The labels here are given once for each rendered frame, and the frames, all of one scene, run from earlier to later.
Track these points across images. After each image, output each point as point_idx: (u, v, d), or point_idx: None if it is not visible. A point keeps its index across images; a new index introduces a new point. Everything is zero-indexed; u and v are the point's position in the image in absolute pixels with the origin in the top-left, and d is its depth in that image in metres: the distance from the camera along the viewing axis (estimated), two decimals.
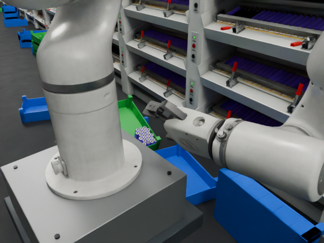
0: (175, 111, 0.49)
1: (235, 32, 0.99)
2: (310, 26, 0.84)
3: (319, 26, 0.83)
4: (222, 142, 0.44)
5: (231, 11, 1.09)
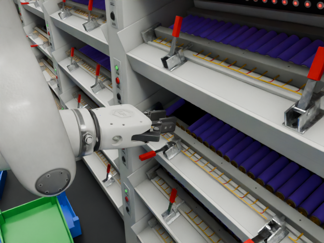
0: (146, 137, 0.52)
1: (166, 156, 0.63)
2: (277, 183, 0.48)
3: (292, 187, 0.47)
4: (84, 131, 0.46)
5: (170, 108, 0.72)
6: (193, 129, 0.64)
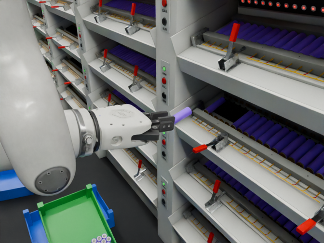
0: (146, 136, 0.52)
1: (214, 149, 0.69)
2: None
3: None
4: (84, 132, 0.47)
5: (212, 106, 0.79)
6: (238, 125, 0.71)
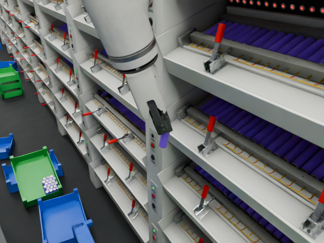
0: None
1: (98, 115, 1.28)
2: (136, 121, 1.13)
3: (141, 122, 1.12)
4: None
5: (104, 92, 1.38)
6: (112, 102, 1.30)
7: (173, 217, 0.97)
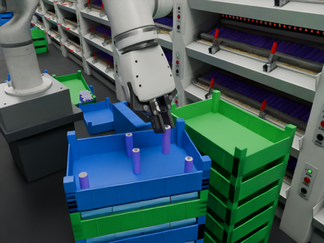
0: None
1: None
2: (161, 22, 1.50)
3: (165, 22, 1.48)
4: None
5: None
6: None
7: (191, 80, 1.34)
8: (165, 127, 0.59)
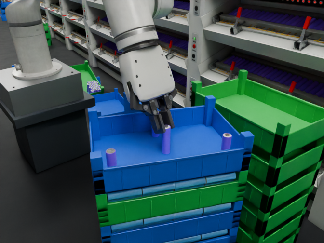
0: None
1: None
2: (175, 6, 1.43)
3: (179, 6, 1.41)
4: None
5: None
6: None
7: (209, 65, 1.27)
8: None
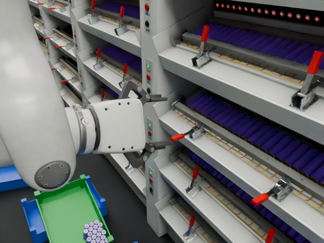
0: (122, 90, 0.55)
1: (192, 138, 0.77)
2: (284, 155, 0.62)
3: (296, 157, 0.61)
4: None
5: (192, 100, 0.87)
6: (213, 116, 0.79)
7: None
8: None
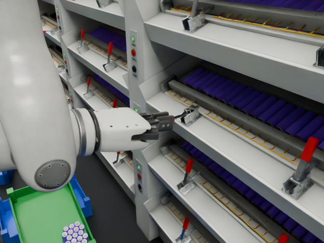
0: None
1: (183, 123, 0.63)
2: (305, 134, 0.49)
3: (321, 137, 0.47)
4: None
5: (189, 77, 0.73)
6: (215, 94, 0.65)
7: None
8: None
